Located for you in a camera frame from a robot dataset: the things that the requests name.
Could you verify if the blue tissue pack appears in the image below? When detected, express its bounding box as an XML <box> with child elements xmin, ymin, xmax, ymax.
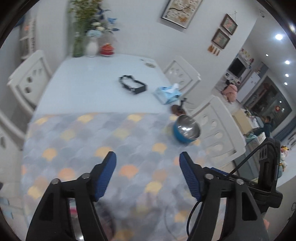
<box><xmin>153</xmin><ymin>83</ymin><xmax>182</xmax><ymax>105</ymax></box>

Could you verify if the blue steel bowl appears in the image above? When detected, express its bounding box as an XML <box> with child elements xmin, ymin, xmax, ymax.
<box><xmin>173</xmin><ymin>114</ymin><xmax>201</xmax><ymax>144</ymax></box>

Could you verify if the small framed picture upper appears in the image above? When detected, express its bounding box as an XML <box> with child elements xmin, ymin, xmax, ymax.
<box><xmin>220</xmin><ymin>14</ymin><xmax>237</xmax><ymax>36</ymax></box>

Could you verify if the white chair near left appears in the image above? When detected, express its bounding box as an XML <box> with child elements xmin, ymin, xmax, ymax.
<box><xmin>1</xmin><ymin>111</ymin><xmax>25</xmax><ymax>184</ymax></box>

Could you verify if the white dining table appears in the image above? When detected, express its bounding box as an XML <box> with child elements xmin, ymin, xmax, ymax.
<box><xmin>34</xmin><ymin>54</ymin><xmax>171</xmax><ymax>117</ymax></box>

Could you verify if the white flower vase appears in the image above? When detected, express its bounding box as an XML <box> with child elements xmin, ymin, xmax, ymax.
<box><xmin>86</xmin><ymin>37</ymin><xmax>99</xmax><ymax>57</ymax></box>

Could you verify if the large framed picture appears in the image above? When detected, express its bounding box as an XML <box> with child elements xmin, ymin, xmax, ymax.
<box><xmin>161</xmin><ymin>0</ymin><xmax>203</xmax><ymax>29</ymax></box>

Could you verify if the small framed picture lower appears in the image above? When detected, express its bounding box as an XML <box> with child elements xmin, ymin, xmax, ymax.
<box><xmin>212</xmin><ymin>29</ymin><xmax>230</xmax><ymax>49</ymax></box>

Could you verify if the green glass vase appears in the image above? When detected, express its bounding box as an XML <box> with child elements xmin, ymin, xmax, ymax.
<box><xmin>72</xmin><ymin>32</ymin><xmax>84</xmax><ymax>57</ymax></box>

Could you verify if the white chair far right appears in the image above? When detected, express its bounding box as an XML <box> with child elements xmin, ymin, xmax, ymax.
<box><xmin>163</xmin><ymin>56</ymin><xmax>201</xmax><ymax>96</ymax></box>

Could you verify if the fan pattern table mat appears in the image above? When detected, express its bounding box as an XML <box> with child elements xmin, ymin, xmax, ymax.
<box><xmin>21</xmin><ymin>112</ymin><xmax>230</xmax><ymax>241</ymax></box>

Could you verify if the white chair near right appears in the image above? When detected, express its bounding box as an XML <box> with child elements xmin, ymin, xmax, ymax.
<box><xmin>189</xmin><ymin>95</ymin><xmax>246</xmax><ymax>168</ymax></box>

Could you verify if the small framed picture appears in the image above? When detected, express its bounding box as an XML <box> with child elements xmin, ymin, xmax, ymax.
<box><xmin>212</xmin><ymin>29</ymin><xmax>230</xmax><ymax>49</ymax></box>
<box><xmin>220</xmin><ymin>14</ymin><xmax>237</xmax><ymax>36</ymax></box>

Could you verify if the white chair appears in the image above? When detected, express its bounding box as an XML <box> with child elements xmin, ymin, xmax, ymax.
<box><xmin>163</xmin><ymin>56</ymin><xmax>201</xmax><ymax>96</ymax></box>
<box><xmin>7</xmin><ymin>50</ymin><xmax>52</xmax><ymax>117</ymax></box>
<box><xmin>1</xmin><ymin>111</ymin><xmax>25</xmax><ymax>184</ymax></box>
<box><xmin>189</xmin><ymin>95</ymin><xmax>246</xmax><ymax>168</ymax></box>

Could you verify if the red lidded dish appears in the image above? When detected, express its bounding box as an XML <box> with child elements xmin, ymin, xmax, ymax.
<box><xmin>100</xmin><ymin>43</ymin><xmax>114</xmax><ymax>56</ymax></box>

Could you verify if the white chair far left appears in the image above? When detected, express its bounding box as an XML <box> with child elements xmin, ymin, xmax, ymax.
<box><xmin>7</xmin><ymin>50</ymin><xmax>52</xmax><ymax>117</ymax></box>

